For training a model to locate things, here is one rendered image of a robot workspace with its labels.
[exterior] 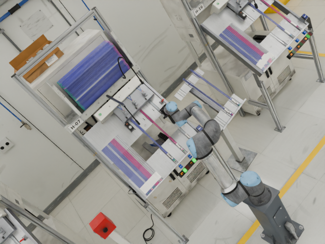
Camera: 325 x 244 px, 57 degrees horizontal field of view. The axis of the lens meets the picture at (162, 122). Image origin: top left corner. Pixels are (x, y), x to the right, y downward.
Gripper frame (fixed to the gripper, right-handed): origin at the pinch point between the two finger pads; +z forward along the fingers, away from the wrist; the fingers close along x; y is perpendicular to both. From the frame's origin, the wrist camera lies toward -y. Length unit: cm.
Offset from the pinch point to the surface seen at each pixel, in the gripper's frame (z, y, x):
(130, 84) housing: -1.0, 39.2, 2.5
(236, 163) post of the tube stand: 47, -83, -27
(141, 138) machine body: 62, 2, 20
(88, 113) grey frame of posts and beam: -2, 45, 43
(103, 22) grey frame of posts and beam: -24, 84, -12
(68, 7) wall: 93, 168, -32
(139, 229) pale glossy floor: 80, -62, 85
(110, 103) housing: -1.0, 39.1, 25.0
